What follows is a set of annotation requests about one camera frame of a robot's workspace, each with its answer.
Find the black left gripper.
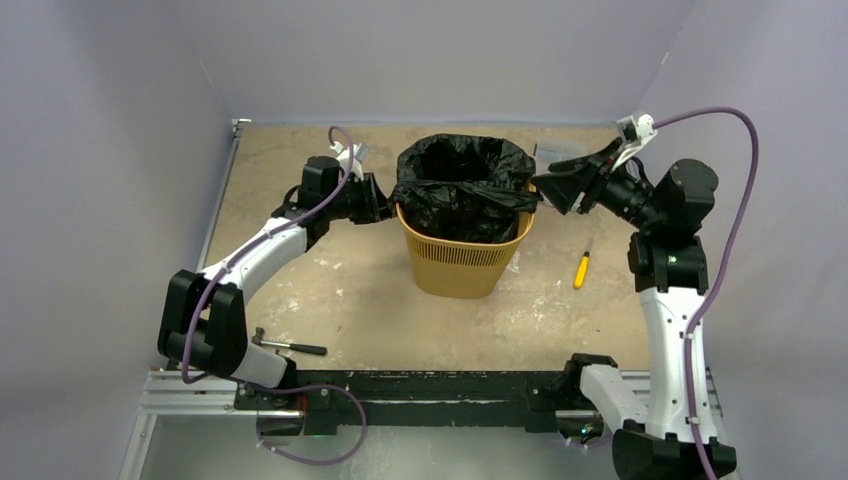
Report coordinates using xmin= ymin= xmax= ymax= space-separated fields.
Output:
xmin=325 ymin=173 xmax=398 ymax=225

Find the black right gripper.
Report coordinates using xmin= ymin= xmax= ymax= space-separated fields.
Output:
xmin=533 ymin=137 xmax=665 ymax=231

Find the black plastic trash bag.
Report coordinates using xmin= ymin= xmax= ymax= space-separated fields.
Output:
xmin=389 ymin=133 xmax=541 ymax=244

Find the yellow plastic trash bin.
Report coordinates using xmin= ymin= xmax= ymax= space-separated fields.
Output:
xmin=396 ymin=208 xmax=535 ymax=299

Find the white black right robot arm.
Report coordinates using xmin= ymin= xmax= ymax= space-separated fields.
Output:
xmin=532 ymin=140 xmax=737 ymax=479

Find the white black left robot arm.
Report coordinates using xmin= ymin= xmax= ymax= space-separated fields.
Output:
xmin=157 ymin=156 xmax=392 ymax=409

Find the clear plastic screw box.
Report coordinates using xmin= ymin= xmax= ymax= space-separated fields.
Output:
xmin=533 ymin=139 xmax=589 ymax=163

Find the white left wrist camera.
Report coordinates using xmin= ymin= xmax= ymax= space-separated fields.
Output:
xmin=331 ymin=142 xmax=370 ymax=183

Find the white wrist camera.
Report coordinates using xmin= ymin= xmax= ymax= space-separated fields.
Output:
xmin=612 ymin=112 xmax=657 ymax=170
xmin=331 ymin=142 xmax=370 ymax=183

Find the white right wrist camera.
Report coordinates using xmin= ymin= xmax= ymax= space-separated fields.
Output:
xmin=612 ymin=112 xmax=657 ymax=170

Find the yellow handled screwdriver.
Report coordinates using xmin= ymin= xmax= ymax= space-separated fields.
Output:
xmin=572 ymin=237 xmax=594 ymax=290

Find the black handled hammer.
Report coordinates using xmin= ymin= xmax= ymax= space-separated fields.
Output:
xmin=251 ymin=327 xmax=328 ymax=356

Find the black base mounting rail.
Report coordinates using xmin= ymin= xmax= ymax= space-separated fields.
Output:
xmin=234 ymin=370 xmax=607 ymax=442

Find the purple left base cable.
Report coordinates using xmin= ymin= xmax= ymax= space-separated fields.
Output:
xmin=254 ymin=384 xmax=368 ymax=468

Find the aluminium frame rail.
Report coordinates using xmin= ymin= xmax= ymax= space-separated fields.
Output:
xmin=139 ymin=371 xmax=236 ymax=416

